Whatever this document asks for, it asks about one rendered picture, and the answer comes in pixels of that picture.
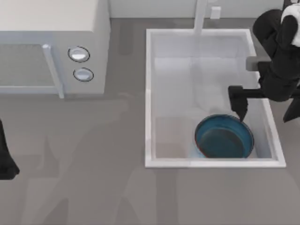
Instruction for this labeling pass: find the blue bowl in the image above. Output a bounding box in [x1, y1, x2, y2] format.
[194, 114, 255, 159]

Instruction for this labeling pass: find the white sink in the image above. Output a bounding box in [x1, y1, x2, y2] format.
[144, 28, 287, 169]

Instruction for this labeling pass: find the tall white tap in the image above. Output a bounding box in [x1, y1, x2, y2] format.
[193, 0, 212, 36]

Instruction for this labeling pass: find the small round microwave knob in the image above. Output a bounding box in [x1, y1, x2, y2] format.
[73, 67, 95, 83]

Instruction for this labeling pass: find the pale microwave oven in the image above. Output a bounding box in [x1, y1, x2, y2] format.
[0, 0, 111, 99]

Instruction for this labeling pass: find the large round microwave knob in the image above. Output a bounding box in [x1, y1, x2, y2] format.
[67, 46, 91, 63]

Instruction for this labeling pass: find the microwave oven door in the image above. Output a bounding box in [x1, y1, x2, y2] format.
[0, 31, 65, 99]

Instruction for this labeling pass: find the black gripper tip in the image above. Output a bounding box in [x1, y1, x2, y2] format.
[0, 119, 21, 181]

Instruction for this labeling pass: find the white wall socket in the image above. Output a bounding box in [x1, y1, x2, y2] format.
[210, 6, 222, 20]

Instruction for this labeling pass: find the pale microwave door handle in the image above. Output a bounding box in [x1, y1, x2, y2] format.
[42, 43, 65, 99]

